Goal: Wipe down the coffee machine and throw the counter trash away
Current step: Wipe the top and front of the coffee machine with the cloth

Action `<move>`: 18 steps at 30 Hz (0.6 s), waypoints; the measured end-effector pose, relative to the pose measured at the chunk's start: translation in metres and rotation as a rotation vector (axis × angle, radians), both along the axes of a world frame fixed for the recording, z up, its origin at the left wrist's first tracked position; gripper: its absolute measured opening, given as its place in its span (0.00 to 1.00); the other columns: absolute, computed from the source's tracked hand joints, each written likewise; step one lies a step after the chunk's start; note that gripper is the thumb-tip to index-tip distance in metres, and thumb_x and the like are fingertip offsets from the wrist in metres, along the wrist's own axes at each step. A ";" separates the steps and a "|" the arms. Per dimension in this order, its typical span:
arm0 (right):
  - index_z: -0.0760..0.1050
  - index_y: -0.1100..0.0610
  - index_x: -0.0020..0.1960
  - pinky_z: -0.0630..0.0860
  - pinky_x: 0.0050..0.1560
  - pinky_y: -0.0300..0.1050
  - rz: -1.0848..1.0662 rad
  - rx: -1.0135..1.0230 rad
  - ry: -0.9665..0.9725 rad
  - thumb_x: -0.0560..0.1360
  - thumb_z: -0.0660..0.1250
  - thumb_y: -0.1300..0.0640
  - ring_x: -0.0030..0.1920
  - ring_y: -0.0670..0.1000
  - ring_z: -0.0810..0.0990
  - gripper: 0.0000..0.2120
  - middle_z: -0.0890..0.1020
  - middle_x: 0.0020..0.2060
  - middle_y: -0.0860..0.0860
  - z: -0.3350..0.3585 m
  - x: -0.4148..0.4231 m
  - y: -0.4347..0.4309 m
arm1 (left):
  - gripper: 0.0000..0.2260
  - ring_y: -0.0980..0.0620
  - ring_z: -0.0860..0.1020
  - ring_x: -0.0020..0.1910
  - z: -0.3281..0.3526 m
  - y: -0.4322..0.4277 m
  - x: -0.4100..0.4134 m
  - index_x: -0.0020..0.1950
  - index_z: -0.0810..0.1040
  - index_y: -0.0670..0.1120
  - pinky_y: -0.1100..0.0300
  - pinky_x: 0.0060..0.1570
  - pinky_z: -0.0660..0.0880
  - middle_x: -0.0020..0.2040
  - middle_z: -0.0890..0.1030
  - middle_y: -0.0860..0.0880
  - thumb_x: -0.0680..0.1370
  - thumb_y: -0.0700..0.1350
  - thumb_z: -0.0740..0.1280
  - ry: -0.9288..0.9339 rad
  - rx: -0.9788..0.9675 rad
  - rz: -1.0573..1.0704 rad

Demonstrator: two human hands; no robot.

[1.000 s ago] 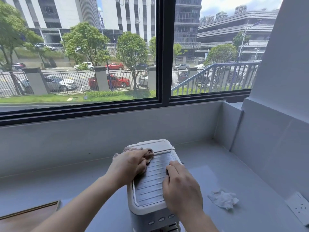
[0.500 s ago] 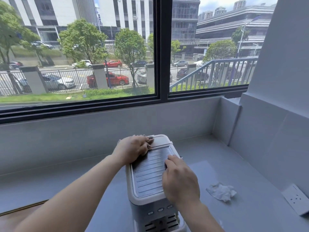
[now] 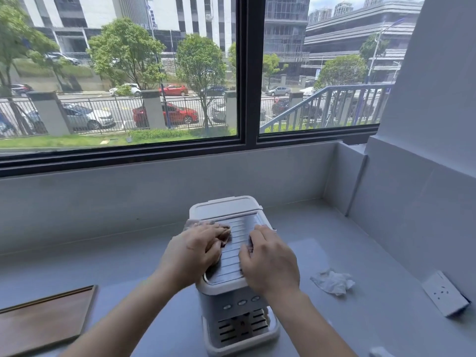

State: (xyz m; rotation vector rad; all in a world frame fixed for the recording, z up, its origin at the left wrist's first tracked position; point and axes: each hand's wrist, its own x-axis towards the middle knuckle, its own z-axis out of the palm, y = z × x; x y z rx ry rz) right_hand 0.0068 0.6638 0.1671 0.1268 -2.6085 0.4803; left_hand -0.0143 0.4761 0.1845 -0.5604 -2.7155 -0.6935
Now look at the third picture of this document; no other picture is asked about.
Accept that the person's right hand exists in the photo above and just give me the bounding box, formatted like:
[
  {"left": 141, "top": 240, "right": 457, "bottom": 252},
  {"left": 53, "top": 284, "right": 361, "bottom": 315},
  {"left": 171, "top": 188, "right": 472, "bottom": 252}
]
[{"left": 238, "top": 225, "right": 300, "bottom": 297}]

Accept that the person's left hand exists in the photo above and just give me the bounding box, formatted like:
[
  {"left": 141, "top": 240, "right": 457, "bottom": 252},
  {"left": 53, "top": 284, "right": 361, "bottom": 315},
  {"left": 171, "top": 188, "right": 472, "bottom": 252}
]
[{"left": 158, "top": 223, "right": 232, "bottom": 290}]

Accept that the ribbed steel plate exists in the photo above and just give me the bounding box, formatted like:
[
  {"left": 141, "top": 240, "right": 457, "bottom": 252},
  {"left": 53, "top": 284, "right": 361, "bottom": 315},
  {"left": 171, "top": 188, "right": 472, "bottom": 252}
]
[{"left": 203, "top": 213, "right": 276, "bottom": 286}]

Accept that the pinkish wiping cloth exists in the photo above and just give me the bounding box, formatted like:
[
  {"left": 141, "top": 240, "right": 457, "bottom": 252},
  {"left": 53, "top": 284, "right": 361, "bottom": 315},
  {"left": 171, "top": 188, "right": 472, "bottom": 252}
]
[{"left": 182, "top": 218, "right": 233, "bottom": 250}]

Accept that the person's left forearm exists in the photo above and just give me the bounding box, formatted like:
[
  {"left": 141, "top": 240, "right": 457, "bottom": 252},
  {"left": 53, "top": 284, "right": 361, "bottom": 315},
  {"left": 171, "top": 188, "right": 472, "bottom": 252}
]
[{"left": 61, "top": 266, "right": 194, "bottom": 357}]

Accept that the person's right forearm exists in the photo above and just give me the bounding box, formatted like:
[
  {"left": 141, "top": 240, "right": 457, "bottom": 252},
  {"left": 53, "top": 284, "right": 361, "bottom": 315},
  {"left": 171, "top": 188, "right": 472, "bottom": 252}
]
[{"left": 265, "top": 288, "right": 358, "bottom": 357}]

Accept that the white knife holder appliance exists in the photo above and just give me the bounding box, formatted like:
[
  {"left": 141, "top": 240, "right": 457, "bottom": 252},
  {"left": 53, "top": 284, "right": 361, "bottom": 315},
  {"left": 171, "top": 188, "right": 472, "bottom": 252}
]
[{"left": 189, "top": 196, "right": 280, "bottom": 357}]

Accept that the crumpled white tissue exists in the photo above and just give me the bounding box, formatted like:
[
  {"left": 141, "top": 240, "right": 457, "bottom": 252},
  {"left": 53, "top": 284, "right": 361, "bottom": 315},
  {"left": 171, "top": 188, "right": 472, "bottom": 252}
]
[{"left": 310, "top": 269, "right": 356, "bottom": 296}]

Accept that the green hedge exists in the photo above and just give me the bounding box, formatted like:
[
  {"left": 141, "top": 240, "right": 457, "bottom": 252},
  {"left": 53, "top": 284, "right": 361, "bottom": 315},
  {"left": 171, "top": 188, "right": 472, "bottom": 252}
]
[{"left": 128, "top": 128, "right": 191, "bottom": 142}]

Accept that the white car behind fence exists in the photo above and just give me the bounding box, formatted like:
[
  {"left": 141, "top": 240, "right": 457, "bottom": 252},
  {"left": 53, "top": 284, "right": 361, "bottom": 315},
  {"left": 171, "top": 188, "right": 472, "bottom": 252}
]
[{"left": 210, "top": 102, "right": 267, "bottom": 123}]

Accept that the grey fence pillar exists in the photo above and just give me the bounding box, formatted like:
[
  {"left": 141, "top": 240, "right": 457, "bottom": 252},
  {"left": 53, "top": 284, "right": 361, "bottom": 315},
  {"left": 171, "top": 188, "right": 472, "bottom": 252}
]
[
  {"left": 141, "top": 90, "right": 167, "bottom": 129},
  {"left": 28, "top": 91, "right": 73, "bottom": 136},
  {"left": 225, "top": 91, "right": 237, "bottom": 125}
]

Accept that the red hatchback car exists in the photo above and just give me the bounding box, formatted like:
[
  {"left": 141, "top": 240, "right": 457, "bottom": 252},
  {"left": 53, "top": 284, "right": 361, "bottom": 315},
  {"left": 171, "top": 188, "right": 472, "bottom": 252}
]
[{"left": 133, "top": 103, "right": 199, "bottom": 127}]

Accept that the dark maroon car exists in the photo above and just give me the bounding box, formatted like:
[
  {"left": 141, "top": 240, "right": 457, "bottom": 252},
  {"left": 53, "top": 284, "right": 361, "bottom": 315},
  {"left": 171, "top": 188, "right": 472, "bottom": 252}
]
[{"left": 271, "top": 97, "right": 321, "bottom": 119}]

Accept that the dark blue car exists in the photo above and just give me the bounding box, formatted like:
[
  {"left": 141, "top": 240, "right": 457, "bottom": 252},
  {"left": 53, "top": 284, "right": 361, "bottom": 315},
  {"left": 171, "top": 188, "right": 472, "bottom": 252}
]
[{"left": 201, "top": 85, "right": 230, "bottom": 97}]

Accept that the small red car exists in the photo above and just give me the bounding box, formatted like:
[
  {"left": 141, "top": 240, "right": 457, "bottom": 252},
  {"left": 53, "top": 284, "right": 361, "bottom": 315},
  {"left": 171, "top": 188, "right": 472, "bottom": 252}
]
[{"left": 160, "top": 84, "right": 189, "bottom": 96}]

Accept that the black metal fence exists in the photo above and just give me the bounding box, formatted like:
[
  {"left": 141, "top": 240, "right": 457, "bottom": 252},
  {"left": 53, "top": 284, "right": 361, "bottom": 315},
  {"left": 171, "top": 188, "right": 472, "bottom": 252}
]
[{"left": 0, "top": 94, "right": 305, "bottom": 138}]

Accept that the grey stair railing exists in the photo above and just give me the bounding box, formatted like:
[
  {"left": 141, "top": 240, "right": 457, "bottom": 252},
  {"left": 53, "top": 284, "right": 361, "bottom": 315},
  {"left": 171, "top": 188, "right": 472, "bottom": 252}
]
[{"left": 259, "top": 82, "right": 393, "bottom": 133}]

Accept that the white parked car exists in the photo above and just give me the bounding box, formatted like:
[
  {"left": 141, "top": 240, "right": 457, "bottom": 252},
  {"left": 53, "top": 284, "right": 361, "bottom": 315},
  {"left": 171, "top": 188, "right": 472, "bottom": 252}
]
[{"left": 109, "top": 83, "right": 141, "bottom": 96}]

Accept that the slim green tree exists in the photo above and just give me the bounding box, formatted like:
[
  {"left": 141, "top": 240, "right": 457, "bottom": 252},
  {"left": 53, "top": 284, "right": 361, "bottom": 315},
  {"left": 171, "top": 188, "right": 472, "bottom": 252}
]
[{"left": 176, "top": 34, "right": 227, "bottom": 132}]

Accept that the silver sedan car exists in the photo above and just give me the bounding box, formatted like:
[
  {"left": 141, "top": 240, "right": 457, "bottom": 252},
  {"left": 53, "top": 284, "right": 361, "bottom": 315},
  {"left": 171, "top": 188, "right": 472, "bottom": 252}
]
[{"left": 61, "top": 104, "right": 116, "bottom": 130}]

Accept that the small thin tree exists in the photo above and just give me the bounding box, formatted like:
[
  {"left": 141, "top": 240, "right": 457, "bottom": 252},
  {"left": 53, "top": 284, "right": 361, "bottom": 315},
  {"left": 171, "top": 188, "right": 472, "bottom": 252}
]
[{"left": 263, "top": 54, "right": 289, "bottom": 89}]

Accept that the brown wooden tray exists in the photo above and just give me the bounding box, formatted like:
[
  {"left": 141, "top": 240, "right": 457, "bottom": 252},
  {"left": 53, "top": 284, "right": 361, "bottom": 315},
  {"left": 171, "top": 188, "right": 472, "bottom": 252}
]
[{"left": 0, "top": 285, "right": 98, "bottom": 357}]

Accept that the broad round tree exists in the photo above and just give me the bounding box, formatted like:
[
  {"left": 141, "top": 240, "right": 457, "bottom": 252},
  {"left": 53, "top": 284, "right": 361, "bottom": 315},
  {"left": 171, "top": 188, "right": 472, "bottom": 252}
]
[{"left": 87, "top": 18, "right": 166, "bottom": 90}]

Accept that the low bushy tree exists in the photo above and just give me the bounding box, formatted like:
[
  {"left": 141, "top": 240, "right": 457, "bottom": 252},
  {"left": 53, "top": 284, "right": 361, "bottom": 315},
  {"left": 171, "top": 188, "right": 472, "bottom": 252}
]
[{"left": 314, "top": 55, "right": 369, "bottom": 89}]

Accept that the glass facade building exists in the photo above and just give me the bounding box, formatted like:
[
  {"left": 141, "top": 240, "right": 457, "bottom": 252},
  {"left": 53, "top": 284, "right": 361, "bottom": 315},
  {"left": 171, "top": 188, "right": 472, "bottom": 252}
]
[{"left": 264, "top": 0, "right": 311, "bottom": 76}]

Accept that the street lamp pole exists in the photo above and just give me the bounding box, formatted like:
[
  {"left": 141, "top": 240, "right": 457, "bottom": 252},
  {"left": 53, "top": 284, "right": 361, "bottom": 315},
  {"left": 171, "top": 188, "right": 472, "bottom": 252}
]
[{"left": 366, "top": 18, "right": 405, "bottom": 84}]

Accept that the grey layered building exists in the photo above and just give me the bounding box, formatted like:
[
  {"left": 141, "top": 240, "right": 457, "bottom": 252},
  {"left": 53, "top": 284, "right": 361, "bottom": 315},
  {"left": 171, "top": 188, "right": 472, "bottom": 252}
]
[{"left": 304, "top": 0, "right": 424, "bottom": 83}]

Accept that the white office building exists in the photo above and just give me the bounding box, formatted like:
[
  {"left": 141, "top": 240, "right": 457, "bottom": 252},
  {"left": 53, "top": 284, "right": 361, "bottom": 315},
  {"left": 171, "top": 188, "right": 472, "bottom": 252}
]
[{"left": 17, "top": 0, "right": 237, "bottom": 56}]

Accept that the large leafy tree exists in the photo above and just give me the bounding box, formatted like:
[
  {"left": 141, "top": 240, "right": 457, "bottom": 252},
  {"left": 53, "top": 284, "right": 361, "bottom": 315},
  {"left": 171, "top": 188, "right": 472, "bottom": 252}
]
[{"left": 0, "top": 0, "right": 60, "bottom": 136}]

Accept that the black window frame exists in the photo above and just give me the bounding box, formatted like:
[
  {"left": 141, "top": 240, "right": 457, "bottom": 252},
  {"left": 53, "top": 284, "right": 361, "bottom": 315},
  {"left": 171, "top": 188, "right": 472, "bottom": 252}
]
[{"left": 0, "top": 0, "right": 382, "bottom": 178}]

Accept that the white wall socket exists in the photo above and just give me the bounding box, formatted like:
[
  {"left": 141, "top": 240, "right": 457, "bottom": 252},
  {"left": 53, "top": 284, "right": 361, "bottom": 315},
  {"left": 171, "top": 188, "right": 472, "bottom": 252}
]
[{"left": 421, "top": 270, "right": 470, "bottom": 317}]

